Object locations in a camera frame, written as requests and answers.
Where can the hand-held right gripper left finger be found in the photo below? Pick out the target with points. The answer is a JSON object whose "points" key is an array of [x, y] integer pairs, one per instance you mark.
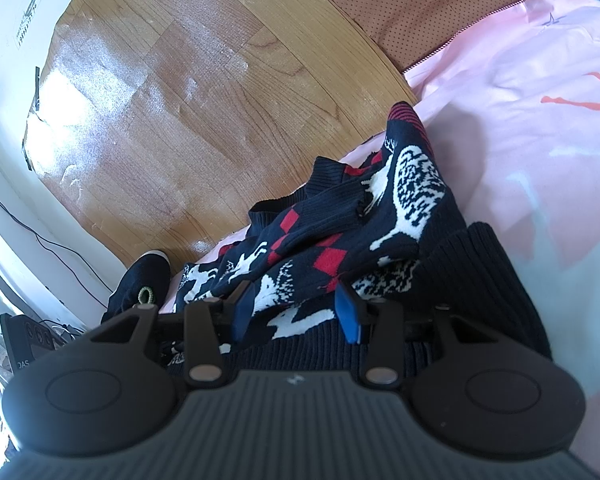
{"points": [[243, 310]]}

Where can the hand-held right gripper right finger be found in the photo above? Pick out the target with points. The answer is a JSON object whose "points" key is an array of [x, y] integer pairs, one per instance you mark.
{"points": [[348, 316]]}

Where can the navy reindeer pattern sweater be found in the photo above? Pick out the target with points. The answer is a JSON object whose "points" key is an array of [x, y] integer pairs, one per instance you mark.
{"points": [[340, 230]]}

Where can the folded navy and green garment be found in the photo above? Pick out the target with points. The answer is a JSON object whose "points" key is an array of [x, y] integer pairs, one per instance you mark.
{"points": [[140, 275]]}

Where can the black electronic device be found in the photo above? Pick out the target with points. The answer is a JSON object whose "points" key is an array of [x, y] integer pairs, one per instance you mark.
{"points": [[27, 340]]}

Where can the pink deer print blanket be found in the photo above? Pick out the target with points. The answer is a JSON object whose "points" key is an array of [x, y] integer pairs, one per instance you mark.
{"points": [[530, 135]]}

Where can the black tape strip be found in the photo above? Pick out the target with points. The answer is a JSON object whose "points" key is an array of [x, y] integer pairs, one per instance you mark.
{"points": [[36, 87], [29, 161]]}

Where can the brown dotted cushion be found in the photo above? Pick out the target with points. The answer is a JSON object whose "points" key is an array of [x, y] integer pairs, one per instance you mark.
{"points": [[420, 5]]}

